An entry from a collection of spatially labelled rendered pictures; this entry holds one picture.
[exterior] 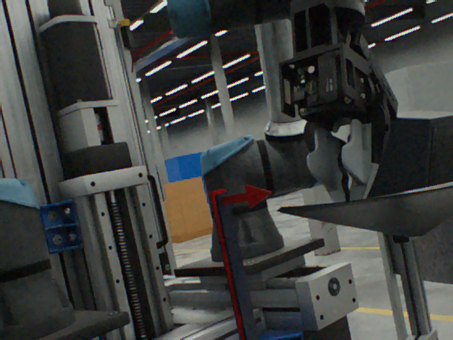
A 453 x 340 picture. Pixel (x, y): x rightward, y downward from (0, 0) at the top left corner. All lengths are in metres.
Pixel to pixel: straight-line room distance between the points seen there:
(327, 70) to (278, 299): 0.63
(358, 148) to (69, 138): 0.66
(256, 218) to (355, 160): 0.62
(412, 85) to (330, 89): 9.80
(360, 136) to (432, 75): 10.18
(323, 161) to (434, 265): 2.24
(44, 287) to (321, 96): 0.51
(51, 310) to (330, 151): 0.47
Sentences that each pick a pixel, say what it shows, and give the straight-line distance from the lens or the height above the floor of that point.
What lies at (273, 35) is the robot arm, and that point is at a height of 1.43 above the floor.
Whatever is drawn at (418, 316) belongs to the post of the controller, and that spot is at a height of 0.89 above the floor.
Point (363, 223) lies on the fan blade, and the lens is 0.65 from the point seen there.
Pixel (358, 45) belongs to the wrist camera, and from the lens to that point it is 0.67.
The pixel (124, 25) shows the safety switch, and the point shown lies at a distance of 2.79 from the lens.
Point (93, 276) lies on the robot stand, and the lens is 1.13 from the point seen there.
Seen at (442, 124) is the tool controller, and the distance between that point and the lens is 1.21.
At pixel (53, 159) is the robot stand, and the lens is 1.17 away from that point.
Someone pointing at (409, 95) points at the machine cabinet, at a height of 1.81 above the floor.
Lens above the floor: 1.21
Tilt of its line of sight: 3 degrees down
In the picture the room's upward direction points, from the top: 12 degrees counter-clockwise
